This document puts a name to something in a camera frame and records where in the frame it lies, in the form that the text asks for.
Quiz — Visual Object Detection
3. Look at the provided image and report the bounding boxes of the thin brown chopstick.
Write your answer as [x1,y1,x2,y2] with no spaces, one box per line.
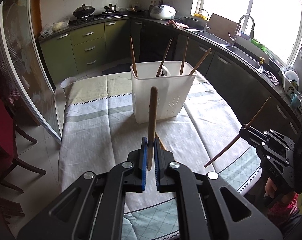
[155,132,167,151]
[204,96,271,168]

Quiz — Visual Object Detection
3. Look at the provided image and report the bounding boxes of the pale bamboo chopstick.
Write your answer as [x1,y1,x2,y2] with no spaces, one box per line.
[188,48,212,75]

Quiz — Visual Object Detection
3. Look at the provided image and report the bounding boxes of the dark textured bamboo chopstick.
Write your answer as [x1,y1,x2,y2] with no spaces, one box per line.
[148,87,158,171]

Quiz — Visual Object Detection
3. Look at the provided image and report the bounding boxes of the green kitchen cabinets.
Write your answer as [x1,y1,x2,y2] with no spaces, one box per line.
[39,17,302,140]

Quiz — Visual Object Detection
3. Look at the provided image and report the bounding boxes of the chrome kitchen faucet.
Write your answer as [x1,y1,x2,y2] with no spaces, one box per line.
[227,14,255,46]

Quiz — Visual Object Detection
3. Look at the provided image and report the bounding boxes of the person's right hand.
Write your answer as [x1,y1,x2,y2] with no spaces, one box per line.
[265,178,277,198]

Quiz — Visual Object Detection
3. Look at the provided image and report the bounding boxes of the patterned grey-green tablecloth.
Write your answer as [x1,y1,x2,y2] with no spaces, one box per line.
[59,72,261,239]

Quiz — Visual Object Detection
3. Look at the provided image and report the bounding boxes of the stainless double sink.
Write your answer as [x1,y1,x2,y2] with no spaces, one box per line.
[189,29,263,73]

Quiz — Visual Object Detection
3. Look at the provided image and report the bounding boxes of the dark wooden chair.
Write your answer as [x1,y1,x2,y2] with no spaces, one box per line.
[0,100,48,221]

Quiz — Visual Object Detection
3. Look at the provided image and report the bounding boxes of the white plastic utensil basket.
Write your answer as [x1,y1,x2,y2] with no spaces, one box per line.
[131,61,197,124]

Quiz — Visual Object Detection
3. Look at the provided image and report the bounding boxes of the wooden cutting board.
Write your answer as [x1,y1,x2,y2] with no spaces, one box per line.
[208,13,237,43]

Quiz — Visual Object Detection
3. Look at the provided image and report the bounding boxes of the white rice cooker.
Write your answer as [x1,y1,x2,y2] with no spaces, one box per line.
[150,5,176,20]

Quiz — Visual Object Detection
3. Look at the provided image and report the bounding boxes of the glass sliding door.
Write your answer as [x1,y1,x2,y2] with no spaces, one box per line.
[0,0,61,143]

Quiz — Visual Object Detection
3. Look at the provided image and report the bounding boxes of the gas stove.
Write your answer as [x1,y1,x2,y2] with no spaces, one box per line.
[69,11,127,25]

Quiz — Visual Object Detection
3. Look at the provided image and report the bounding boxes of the black wok with lid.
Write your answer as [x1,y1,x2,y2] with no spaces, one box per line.
[73,4,95,18]

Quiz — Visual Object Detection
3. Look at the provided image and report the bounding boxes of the steel pot with lid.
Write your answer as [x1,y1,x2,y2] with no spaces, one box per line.
[104,3,117,13]

